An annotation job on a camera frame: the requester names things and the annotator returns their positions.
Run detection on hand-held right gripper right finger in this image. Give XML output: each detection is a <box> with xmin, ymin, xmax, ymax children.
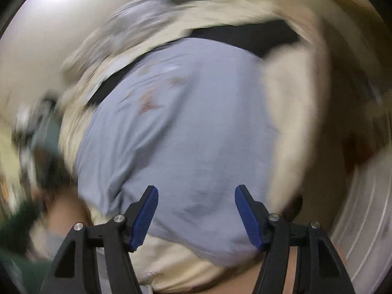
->
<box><xmin>235</xmin><ymin>184</ymin><xmax>356</xmax><ymax>294</ymax></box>

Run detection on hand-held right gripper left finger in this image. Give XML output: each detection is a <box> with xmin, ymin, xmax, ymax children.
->
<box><xmin>40</xmin><ymin>185</ymin><xmax>159</xmax><ymax>294</ymax></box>

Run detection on pale blue grey garment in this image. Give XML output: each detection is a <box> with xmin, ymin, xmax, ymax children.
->
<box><xmin>75</xmin><ymin>38</ymin><xmax>280</xmax><ymax>267</ymax></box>

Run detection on black garment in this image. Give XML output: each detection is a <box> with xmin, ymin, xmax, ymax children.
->
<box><xmin>87</xmin><ymin>20</ymin><xmax>302</xmax><ymax>107</ymax></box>

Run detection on person's left leg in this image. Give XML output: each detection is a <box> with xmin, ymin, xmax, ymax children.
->
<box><xmin>46</xmin><ymin>187</ymin><xmax>94</xmax><ymax>245</ymax></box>

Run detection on black and white fluffy blanket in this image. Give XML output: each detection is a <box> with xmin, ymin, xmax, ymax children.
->
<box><xmin>11</xmin><ymin>96</ymin><xmax>62</xmax><ymax>187</ymax></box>

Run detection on cream cartoon print duvet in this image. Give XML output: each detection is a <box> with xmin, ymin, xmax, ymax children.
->
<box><xmin>58</xmin><ymin>0</ymin><xmax>332</xmax><ymax>294</ymax></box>

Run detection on white cabinet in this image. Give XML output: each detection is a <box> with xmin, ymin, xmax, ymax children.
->
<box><xmin>331</xmin><ymin>153</ymin><xmax>392</xmax><ymax>288</ymax></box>

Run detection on crumpled pale grey quilt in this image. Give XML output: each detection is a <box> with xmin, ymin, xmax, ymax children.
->
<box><xmin>61</xmin><ymin>0</ymin><xmax>184</xmax><ymax>78</ymax></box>

